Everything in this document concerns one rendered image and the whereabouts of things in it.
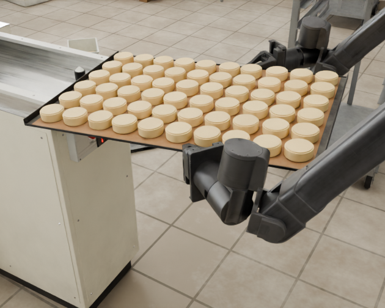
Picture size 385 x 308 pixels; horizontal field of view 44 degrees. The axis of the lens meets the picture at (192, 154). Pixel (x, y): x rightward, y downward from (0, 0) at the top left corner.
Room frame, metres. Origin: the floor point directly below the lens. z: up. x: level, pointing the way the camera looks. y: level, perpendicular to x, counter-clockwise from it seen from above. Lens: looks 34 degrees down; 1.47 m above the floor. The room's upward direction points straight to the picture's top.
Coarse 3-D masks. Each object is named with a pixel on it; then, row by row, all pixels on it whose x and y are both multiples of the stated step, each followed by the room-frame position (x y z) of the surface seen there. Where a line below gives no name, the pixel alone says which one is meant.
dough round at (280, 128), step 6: (270, 120) 0.78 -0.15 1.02; (276, 120) 0.78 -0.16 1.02; (282, 120) 0.78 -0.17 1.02; (264, 126) 0.77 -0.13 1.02; (270, 126) 0.76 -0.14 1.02; (276, 126) 0.76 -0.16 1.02; (282, 126) 0.76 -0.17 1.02; (288, 126) 0.76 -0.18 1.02; (264, 132) 0.76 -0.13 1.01; (270, 132) 0.75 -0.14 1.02; (276, 132) 0.75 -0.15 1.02; (282, 132) 0.75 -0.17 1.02; (288, 132) 0.76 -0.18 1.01
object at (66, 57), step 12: (0, 36) 1.56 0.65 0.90; (12, 36) 1.56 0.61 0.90; (0, 48) 1.57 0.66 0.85; (12, 48) 1.54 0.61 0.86; (24, 48) 1.51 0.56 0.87; (36, 48) 1.49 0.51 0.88; (48, 48) 1.46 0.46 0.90; (60, 48) 1.45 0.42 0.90; (72, 48) 1.45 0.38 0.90; (48, 60) 1.47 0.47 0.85; (60, 60) 1.44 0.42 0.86; (72, 60) 1.42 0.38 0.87; (84, 60) 1.39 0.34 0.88; (96, 60) 1.37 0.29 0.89
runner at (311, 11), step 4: (320, 0) 2.37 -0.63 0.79; (324, 0) 2.43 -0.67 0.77; (328, 0) 2.43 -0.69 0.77; (316, 4) 2.29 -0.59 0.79; (320, 4) 2.36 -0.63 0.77; (324, 4) 2.36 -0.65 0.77; (312, 8) 2.23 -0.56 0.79; (316, 8) 2.30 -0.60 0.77; (320, 8) 2.30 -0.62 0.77; (308, 12) 2.16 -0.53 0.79; (312, 12) 2.23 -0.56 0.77; (316, 12) 2.23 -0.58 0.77; (304, 16) 2.11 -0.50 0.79; (300, 20) 2.05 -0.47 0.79; (300, 24) 2.06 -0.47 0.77; (296, 28) 2.01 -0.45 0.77; (300, 28) 2.01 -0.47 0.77
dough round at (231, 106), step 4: (220, 100) 0.88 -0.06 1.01; (224, 100) 0.88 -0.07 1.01; (228, 100) 0.88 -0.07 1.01; (232, 100) 0.88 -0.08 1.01; (236, 100) 0.88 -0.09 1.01; (216, 104) 0.86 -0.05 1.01; (220, 104) 0.86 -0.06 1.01; (224, 104) 0.86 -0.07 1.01; (228, 104) 0.86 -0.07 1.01; (232, 104) 0.86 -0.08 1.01; (236, 104) 0.86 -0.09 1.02; (216, 108) 0.86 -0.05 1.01; (220, 108) 0.85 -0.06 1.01; (224, 108) 0.85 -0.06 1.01; (228, 108) 0.85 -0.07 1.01; (232, 108) 0.85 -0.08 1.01; (236, 108) 0.85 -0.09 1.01; (228, 112) 0.84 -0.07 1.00; (232, 112) 0.85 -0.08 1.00; (236, 112) 0.85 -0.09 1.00
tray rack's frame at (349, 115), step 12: (372, 0) 2.48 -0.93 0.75; (360, 60) 2.48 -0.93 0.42; (348, 96) 2.49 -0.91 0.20; (348, 108) 2.43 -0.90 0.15; (360, 108) 2.43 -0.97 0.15; (336, 120) 2.29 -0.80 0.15; (348, 120) 2.29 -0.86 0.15; (360, 120) 2.29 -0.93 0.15; (336, 132) 2.17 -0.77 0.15; (372, 180) 1.88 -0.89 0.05
